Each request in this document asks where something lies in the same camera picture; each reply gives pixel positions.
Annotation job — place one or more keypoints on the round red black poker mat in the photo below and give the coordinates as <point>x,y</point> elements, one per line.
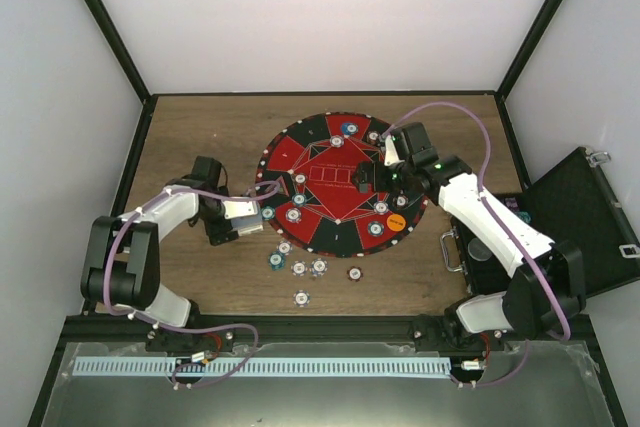
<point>335,216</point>

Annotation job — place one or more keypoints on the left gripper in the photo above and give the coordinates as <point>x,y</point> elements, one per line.
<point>213,230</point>

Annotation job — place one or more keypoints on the green poker chip stack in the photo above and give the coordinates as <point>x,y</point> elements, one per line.
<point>276,261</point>

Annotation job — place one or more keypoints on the dark chips in case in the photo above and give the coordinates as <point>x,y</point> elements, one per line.
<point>512,203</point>

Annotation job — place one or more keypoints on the black round dealer button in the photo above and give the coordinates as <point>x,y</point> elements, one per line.
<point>478,251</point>

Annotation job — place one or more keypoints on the blue backed card deck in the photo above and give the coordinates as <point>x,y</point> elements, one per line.
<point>246,221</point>

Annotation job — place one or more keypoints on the triangular all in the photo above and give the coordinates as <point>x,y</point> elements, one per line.
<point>284,186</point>

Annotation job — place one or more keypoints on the light blue slotted cable duct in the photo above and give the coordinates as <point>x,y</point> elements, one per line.
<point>401,367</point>

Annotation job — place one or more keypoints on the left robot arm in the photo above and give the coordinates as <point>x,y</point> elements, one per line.
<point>122,263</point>

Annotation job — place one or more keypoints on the brown hundred poker chip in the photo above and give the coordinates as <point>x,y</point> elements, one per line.
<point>400,201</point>

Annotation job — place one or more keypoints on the black poker case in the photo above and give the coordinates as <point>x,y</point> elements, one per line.
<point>574,202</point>

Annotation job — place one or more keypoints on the orange big blind button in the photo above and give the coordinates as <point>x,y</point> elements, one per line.
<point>396,222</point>

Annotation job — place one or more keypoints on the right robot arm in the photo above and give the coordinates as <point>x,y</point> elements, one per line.
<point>547,285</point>

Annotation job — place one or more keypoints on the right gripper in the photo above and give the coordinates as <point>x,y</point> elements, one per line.
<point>363,170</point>

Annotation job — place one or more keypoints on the brown poker chip stack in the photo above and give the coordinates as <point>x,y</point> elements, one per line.
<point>354,274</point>

